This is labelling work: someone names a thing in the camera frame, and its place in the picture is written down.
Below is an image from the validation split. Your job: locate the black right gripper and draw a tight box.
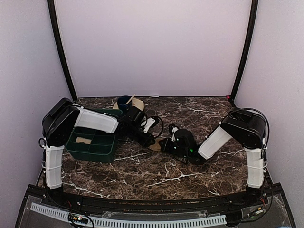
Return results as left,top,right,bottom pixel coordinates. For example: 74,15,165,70
159,137,189,159

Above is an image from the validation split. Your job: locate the tan brown sock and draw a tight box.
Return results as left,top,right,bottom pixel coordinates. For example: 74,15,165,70
148,138,163,152

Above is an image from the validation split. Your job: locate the green plastic divided tray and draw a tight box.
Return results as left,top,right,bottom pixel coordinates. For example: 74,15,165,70
66,108,119,163

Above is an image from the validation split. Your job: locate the striped cream red sock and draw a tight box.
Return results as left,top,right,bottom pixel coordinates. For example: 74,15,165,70
76,137,92,144

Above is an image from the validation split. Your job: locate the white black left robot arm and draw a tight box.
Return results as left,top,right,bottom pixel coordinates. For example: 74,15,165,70
38,98,159,207

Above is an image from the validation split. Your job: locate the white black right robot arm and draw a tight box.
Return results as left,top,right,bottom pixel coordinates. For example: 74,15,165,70
159,107,270,206

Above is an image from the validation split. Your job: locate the cream ceramic saucer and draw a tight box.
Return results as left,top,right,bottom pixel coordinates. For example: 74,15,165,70
113,97,145,111

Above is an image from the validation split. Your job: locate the blue enamel mug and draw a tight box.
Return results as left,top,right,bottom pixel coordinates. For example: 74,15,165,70
117,95,132,112

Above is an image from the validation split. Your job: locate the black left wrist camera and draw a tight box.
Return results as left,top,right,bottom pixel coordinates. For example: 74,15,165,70
141,117,159,133

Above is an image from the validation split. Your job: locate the white slotted cable duct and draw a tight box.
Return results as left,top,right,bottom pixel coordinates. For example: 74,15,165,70
30,203,227,228

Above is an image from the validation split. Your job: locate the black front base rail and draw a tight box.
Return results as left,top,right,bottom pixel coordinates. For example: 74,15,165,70
18,183,290,218

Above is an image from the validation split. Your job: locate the black left corner post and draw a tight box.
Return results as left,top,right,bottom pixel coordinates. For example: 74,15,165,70
47,0,78,101

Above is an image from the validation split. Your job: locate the black corner post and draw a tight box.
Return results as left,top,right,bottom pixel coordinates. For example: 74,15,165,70
227,0,258,106
47,0,78,101

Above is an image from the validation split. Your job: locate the black right corner post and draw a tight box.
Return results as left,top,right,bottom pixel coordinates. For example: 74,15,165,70
227,0,258,106

